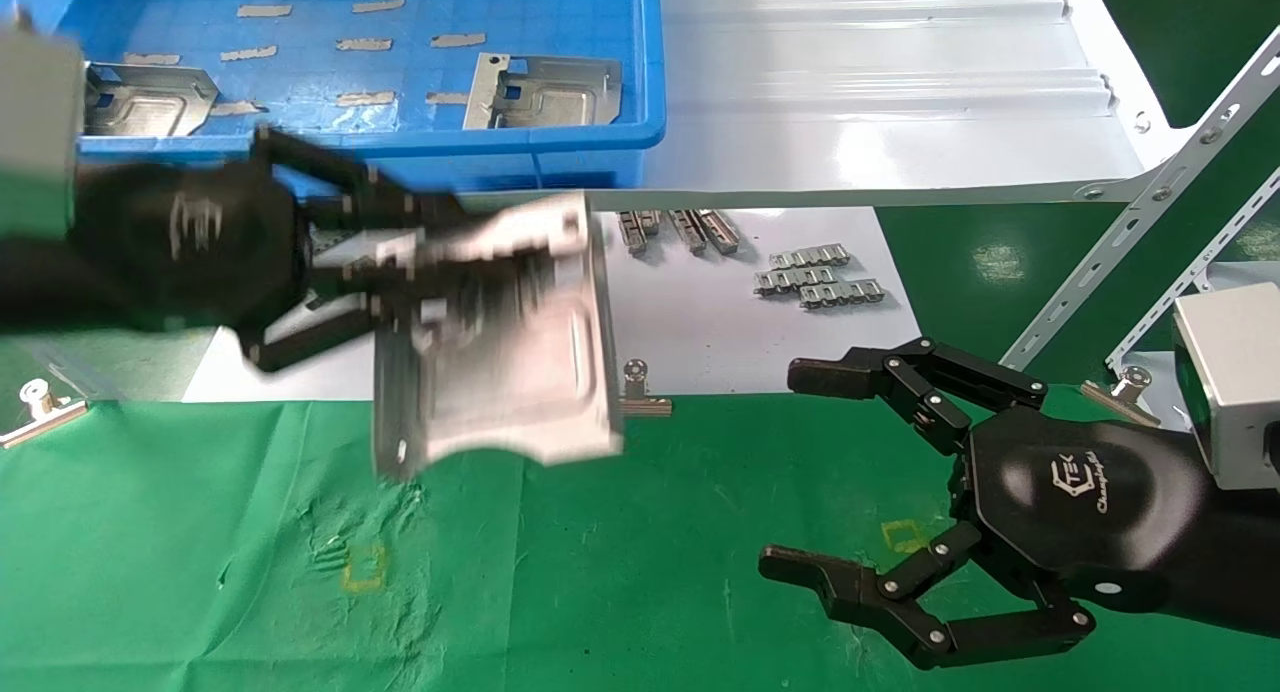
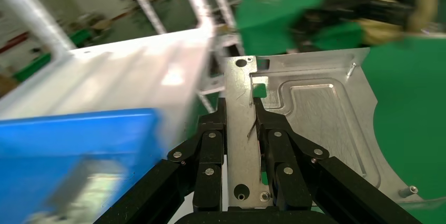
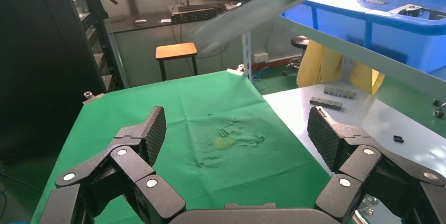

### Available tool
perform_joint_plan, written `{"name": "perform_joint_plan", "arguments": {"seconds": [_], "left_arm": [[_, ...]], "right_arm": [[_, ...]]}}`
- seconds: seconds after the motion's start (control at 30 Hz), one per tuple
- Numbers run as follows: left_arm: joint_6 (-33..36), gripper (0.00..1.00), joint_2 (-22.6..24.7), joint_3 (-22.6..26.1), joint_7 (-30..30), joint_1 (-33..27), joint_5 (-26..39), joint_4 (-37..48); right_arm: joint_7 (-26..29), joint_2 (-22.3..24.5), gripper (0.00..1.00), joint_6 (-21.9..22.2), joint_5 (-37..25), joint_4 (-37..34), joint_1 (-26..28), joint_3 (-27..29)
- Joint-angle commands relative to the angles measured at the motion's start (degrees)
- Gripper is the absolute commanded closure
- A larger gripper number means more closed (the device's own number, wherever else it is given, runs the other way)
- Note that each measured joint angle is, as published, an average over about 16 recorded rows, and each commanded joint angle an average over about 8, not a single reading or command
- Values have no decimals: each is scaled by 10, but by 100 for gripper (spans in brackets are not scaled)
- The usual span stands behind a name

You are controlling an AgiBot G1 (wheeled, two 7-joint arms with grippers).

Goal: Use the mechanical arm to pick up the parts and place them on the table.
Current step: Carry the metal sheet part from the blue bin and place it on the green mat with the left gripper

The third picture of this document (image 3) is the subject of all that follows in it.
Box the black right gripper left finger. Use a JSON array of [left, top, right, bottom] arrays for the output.
[[39, 106, 187, 224]]

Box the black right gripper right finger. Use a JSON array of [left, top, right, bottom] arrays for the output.
[[307, 105, 446, 224]]

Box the black rack device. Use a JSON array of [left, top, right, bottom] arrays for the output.
[[170, 6, 219, 25]]

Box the metal table clamp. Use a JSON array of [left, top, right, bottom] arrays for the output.
[[83, 91, 105, 105], [357, 195, 380, 218], [226, 63, 246, 76]]

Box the black round stool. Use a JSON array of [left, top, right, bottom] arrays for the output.
[[282, 35, 310, 77]]

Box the wooden top stool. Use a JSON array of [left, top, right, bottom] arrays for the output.
[[155, 42, 199, 82]]

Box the green table cloth with mark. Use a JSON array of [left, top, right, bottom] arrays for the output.
[[31, 70, 332, 224]]

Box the blue plastic bin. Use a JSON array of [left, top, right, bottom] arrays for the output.
[[280, 0, 446, 73]]

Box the black equipment cabinet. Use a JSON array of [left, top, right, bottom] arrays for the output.
[[0, 0, 127, 162]]

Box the blue coiled cable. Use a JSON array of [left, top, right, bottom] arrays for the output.
[[250, 66, 268, 93]]

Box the silver metal bracket part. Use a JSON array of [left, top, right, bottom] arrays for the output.
[[389, 3, 446, 21]]

